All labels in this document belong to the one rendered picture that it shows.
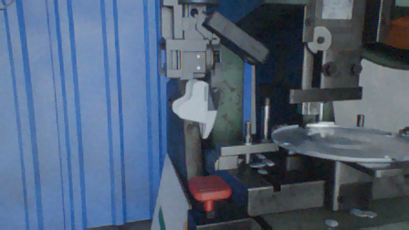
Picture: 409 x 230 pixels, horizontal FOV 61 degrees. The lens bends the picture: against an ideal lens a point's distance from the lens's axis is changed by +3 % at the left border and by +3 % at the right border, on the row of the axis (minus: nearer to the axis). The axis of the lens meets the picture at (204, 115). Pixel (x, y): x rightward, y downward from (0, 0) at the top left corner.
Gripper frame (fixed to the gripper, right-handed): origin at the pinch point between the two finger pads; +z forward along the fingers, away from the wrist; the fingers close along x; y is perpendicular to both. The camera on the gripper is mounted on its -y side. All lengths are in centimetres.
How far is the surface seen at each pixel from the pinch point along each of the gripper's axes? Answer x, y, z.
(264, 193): -7.8, -14.2, 15.7
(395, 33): -32, -66, -17
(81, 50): -135, 25, -12
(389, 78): -138, -171, 6
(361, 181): -4.9, -34.4, 14.0
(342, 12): -14.4, -34.3, -20.4
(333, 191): -5.3, -28.4, 15.8
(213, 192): 3.5, 0.3, 9.0
